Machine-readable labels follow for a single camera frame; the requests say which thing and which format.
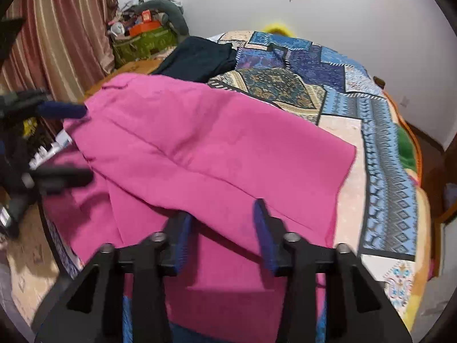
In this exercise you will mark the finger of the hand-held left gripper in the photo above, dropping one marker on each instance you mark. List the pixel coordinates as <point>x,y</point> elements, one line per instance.
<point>64,110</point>
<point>68,178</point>

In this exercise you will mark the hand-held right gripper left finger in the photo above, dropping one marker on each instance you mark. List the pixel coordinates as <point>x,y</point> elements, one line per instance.
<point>184,237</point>

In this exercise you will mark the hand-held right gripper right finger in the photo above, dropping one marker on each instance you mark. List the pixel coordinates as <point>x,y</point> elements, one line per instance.
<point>263,235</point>

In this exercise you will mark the pink pants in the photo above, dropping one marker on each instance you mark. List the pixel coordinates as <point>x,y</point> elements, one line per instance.
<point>210,157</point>

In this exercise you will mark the striped curtain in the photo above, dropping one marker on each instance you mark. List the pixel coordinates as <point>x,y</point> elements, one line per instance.
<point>60,32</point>

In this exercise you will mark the green patterned bag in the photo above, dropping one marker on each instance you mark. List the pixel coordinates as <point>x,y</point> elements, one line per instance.
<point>142,44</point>

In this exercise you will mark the orange box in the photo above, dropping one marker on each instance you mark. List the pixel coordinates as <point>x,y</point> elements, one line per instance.
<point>143,27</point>

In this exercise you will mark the blue patchwork bedspread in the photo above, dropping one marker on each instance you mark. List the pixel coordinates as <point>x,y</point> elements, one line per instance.
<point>321,114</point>

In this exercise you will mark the dark navy garment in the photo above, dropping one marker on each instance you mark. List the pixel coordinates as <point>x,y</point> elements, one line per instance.
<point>198,59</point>

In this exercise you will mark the grey stuffed pillow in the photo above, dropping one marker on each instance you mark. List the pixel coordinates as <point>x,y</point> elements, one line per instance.
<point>171,12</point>

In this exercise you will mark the orange green blanket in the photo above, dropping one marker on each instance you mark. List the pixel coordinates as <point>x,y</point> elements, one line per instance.
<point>407,143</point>

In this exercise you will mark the wooden furniture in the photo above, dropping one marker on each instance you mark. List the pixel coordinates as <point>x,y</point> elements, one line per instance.
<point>444,228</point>

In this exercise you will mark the yellow pillow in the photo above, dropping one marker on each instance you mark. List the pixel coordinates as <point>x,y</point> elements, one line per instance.
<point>276,28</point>

